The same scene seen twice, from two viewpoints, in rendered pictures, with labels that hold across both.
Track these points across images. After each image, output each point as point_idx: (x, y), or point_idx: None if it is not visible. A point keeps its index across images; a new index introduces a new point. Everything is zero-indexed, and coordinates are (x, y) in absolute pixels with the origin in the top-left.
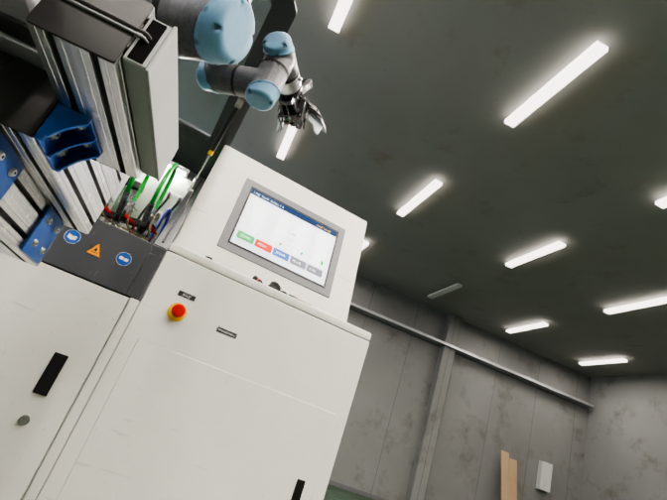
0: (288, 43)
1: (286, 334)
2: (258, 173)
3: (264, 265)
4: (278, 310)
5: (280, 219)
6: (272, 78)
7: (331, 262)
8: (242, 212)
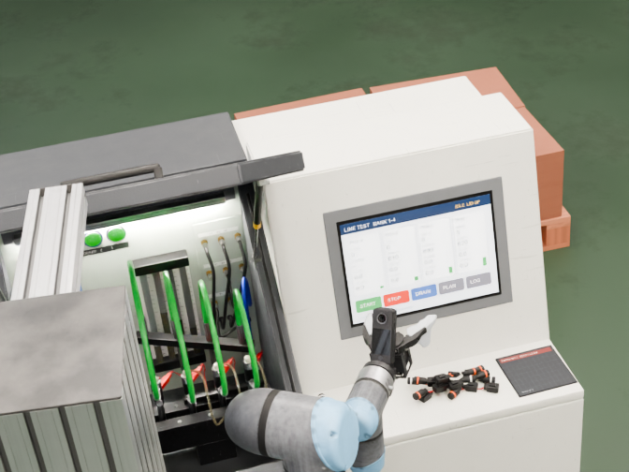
0: (372, 433)
1: (480, 449)
2: (332, 190)
3: (410, 322)
4: (461, 436)
5: (400, 243)
6: (373, 459)
7: (497, 249)
8: (346, 273)
